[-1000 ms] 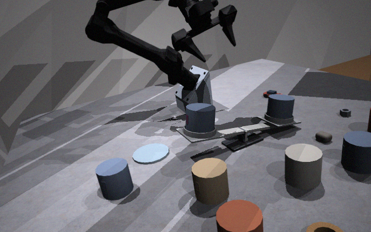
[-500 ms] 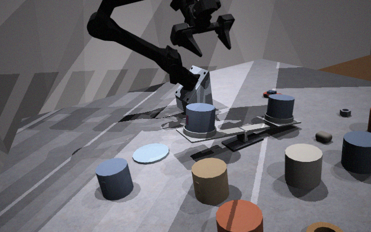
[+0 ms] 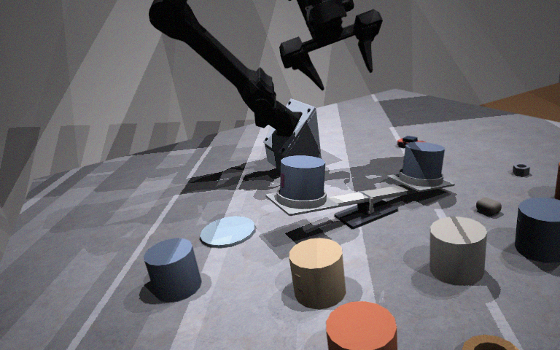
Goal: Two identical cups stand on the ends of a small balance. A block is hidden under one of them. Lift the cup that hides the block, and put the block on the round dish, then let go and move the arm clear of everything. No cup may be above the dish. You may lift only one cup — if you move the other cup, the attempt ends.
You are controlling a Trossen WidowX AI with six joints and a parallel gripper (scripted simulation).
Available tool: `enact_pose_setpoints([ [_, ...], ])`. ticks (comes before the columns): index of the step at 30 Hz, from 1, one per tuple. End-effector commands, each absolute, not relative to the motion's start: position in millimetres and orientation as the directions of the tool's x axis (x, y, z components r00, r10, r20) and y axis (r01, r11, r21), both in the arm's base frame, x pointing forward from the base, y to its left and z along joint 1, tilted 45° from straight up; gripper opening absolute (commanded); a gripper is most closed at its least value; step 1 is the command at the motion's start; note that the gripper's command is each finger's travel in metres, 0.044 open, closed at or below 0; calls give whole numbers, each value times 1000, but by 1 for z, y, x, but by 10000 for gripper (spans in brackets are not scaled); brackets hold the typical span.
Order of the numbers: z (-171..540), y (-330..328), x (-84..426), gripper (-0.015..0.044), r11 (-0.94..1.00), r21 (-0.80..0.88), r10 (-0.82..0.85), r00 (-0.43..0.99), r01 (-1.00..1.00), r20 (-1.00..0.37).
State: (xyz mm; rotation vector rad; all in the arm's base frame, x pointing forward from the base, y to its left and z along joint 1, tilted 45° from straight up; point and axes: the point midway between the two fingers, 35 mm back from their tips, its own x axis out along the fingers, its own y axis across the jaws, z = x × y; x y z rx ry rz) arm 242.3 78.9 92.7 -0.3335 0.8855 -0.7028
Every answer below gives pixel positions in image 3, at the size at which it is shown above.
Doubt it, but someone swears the grey hex nut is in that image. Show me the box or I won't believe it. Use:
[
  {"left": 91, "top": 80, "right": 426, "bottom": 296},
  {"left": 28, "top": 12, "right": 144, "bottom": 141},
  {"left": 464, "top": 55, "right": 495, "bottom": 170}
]
[{"left": 513, "top": 163, "right": 530, "bottom": 176}]

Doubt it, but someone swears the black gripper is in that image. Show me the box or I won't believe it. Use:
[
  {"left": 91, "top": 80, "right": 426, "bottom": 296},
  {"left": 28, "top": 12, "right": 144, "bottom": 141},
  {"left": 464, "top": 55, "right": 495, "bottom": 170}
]
[{"left": 279, "top": 9, "right": 383, "bottom": 90}]

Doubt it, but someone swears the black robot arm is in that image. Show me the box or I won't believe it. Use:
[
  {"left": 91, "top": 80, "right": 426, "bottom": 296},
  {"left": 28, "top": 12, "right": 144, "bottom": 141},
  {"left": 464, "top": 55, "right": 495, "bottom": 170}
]
[{"left": 149, "top": 0, "right": 354, "bottom": 137}]

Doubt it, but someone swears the pale blue round dish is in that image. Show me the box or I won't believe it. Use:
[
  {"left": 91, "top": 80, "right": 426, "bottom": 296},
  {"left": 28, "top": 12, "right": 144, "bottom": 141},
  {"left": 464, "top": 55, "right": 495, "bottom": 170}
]
[{"left": 200, "top": 216, "right": 255, "bottom": 249}]

